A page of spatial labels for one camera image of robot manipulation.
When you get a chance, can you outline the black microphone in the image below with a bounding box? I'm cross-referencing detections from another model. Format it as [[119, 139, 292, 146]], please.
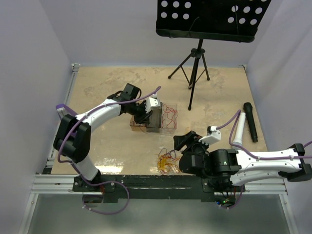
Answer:
[[243, 102, 258, 143]]

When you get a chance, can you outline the yellow red cable ball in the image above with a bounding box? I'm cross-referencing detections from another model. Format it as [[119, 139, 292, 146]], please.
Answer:
[[157, 148, 181, 175]]

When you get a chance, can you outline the black music stand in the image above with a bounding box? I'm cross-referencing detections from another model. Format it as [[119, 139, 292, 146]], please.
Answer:
[[156, 0, 271, 95]]

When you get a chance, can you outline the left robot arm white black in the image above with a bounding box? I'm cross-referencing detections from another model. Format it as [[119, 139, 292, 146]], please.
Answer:
[[53, 83, 160, 191]]

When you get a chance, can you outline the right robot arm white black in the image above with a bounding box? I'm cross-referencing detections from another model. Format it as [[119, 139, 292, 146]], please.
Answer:
[[173, 129, 312, 192]]

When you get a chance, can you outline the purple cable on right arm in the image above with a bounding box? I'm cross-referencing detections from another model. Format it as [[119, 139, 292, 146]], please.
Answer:
[[217, 109, 312, 210]]

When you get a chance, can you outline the clear transparent bin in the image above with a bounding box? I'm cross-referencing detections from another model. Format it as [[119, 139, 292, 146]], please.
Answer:
[[161, 104, 178, 134]]

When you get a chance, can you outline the red cable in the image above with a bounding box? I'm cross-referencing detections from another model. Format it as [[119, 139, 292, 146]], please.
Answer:
[[161, 104, 179, 130]]

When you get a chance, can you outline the white microphone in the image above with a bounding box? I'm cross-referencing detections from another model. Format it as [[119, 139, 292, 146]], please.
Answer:
[[232, 112, 246, 149]]

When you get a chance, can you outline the orange transparent bin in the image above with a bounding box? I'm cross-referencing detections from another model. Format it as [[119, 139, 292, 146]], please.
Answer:
[[129, 116, 148, 133]]

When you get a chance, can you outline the grey transparent bin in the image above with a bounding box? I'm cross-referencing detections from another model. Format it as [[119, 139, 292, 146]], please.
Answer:
[[146, 102, 162, 133]]

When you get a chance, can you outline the purple metronome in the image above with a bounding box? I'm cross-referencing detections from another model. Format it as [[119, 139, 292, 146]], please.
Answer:
[[56, 103, 77, 120]]

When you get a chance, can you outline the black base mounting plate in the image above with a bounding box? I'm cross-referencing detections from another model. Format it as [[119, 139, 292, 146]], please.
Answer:
[[73, 175, 245, 202]]

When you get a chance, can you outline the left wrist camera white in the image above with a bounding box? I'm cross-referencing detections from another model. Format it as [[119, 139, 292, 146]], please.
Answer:
[[145, 95, 161, 113]]

